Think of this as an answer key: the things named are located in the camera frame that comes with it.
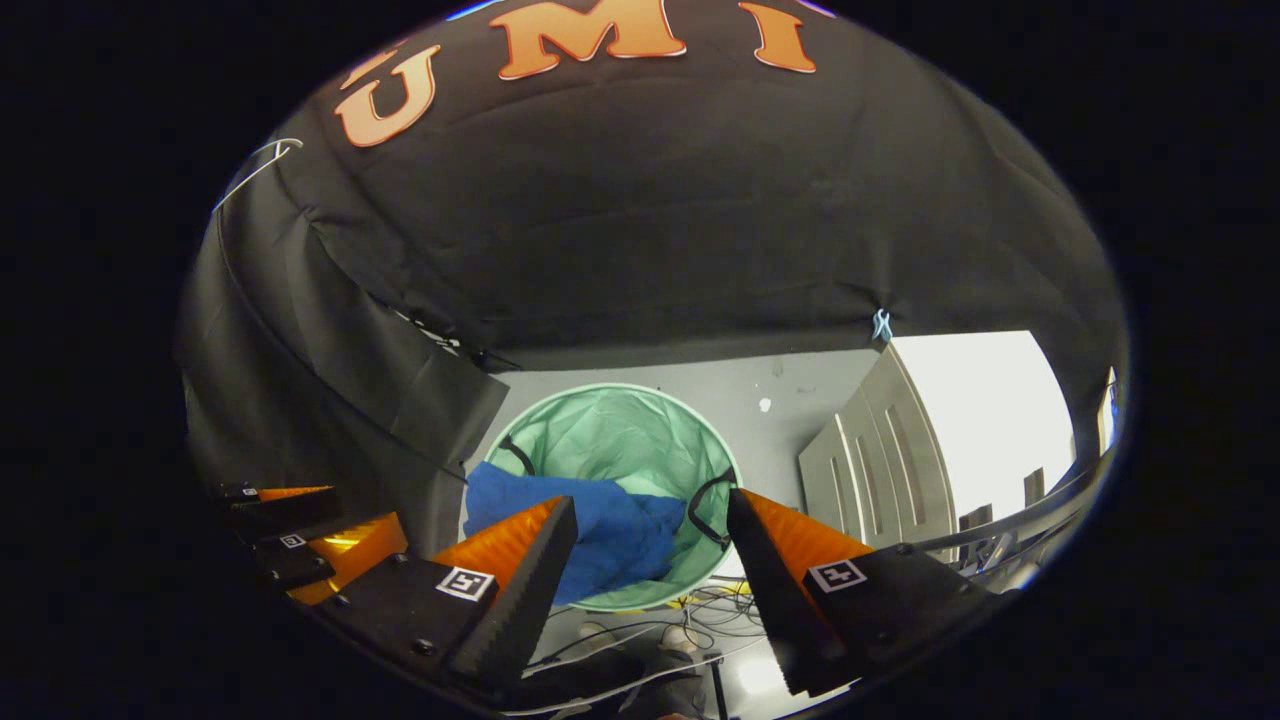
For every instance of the blue ribbed garment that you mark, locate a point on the blue ribbed garment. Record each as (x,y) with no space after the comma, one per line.
(610,540)

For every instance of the green laundry hamper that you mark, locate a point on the green laundry hamper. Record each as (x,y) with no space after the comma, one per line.
(620,440)

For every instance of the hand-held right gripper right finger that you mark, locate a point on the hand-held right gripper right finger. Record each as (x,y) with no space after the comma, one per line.
(770,600)

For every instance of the light blue clip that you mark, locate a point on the light blue clip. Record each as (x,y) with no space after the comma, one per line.
(882,326)

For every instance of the black backdrop cloth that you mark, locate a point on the black backdrop cloth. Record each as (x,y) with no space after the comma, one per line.
(650,200)

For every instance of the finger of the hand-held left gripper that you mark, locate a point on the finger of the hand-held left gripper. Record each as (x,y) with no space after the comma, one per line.
(285,562)
(280,512)

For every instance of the grey panelled cabinet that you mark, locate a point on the grey panelled cabinet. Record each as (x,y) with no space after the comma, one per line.
(880,460)

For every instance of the white clothes hanger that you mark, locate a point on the white clothes hanger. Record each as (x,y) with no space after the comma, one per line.
(262,168)

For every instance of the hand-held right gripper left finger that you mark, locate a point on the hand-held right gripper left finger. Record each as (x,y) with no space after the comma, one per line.
(525,600)

